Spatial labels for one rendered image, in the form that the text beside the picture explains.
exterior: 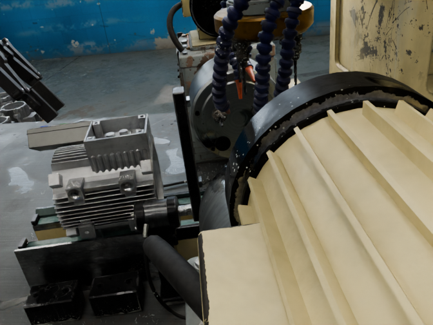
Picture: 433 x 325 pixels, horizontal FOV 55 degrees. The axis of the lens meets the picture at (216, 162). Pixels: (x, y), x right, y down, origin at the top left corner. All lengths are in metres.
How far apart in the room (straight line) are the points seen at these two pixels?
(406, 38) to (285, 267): 0.55
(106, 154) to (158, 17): 5.74
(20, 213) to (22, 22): 6.07
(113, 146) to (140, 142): 0.05
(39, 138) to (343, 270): 1.01
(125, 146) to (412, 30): 0.53
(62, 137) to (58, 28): 5.99
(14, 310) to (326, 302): 0.91
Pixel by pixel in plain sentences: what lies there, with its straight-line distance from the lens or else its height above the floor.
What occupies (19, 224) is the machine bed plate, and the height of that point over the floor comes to 0.80.
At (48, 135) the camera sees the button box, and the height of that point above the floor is 1.06.
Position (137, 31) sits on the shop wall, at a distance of 6.65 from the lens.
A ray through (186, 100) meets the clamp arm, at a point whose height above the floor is 1.23.
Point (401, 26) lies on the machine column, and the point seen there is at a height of 1.31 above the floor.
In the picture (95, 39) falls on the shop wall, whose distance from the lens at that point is 6.89.
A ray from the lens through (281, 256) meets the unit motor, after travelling 0.22.
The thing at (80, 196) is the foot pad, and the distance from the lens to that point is 0.84.
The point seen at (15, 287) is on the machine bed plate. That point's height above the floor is 0.80.
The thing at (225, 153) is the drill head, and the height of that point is 0.94.
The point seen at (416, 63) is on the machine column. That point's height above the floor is 1.26.
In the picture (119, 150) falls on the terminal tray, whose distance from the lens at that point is 0.84.
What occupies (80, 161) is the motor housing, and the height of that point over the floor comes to 1.10.
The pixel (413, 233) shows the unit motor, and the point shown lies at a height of 1.35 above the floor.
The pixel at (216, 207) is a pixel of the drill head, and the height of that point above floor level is 1.12.
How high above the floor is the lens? 1.47
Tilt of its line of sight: 29 degrees down
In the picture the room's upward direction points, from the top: 7 degrees counter-clockwise
